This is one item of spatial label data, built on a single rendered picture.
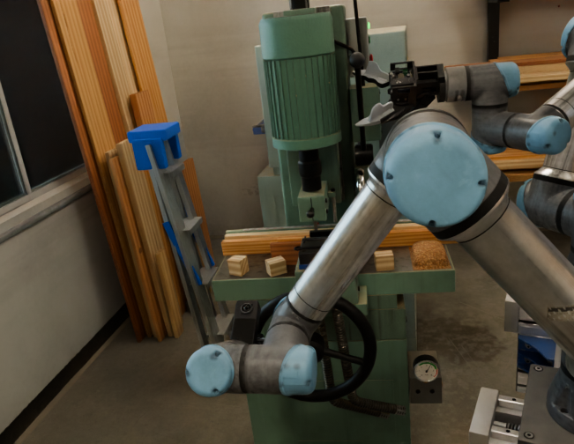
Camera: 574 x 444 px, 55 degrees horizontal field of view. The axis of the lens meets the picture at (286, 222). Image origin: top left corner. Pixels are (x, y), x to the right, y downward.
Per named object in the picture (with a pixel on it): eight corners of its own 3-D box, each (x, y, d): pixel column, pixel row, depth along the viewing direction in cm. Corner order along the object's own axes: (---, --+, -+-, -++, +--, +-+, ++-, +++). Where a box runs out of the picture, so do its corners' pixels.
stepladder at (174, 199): (202, 393, 245) (119, 135, 207) (218, 360, 269) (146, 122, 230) (237, 390, 242) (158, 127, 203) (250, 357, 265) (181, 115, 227)
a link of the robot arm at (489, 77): (521, 102, 117) (522, 61, 114) (467, 107, 119) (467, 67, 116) (511, 97, 124) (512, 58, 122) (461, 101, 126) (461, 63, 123)
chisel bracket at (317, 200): (300, 227, 145) (296, 197, 142) (305, 210, 158) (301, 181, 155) (328, 226, 144) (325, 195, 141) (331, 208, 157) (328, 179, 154)
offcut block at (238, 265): (249, 270, 144) (247, 255, 142) (242, 277, 141) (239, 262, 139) (237, 269, 146) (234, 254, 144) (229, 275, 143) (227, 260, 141)
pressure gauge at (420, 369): (413, 388, 137) (413, 361, 134) (413, 379, 141) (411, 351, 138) (440, 388, 136) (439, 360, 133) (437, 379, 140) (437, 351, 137)
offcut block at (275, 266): (282, 268, 143) (280, 255, 142) (287, 272, 140) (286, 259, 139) (266, 272, 141) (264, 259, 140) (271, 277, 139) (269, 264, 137)
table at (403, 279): (204, 321, 134) (200, 299, 132) (231, 266, 162) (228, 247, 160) (463, 312, 124) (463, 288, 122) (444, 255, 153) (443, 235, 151)
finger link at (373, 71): (358, 49, 126) (393, 64, 122) (359, 67, 131) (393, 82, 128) (350, 59, 125) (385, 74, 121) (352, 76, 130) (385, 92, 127)
